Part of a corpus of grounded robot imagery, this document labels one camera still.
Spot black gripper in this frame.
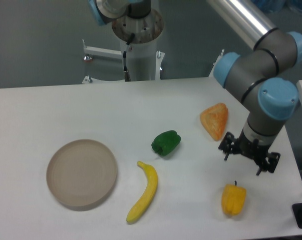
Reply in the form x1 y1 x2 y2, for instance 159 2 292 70
218 132 280 176

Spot yellow bell pepper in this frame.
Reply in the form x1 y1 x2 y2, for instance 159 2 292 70
221 180 246 216

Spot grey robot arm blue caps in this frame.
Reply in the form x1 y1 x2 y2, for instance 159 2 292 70
88 0 302 173

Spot green bell pepper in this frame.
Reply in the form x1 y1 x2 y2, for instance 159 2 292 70
151 130 181 157

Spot yellow banana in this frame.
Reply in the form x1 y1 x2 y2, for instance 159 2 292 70
126 161 158 224

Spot blue plastic bag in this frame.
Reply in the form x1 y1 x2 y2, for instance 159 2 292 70
251 0 302 15

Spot beige round plate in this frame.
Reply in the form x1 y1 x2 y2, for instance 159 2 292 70
46 139 118 211

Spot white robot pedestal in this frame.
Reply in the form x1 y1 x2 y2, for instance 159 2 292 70
81 8 228 85

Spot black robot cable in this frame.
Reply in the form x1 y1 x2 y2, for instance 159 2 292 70
122 32 135 82

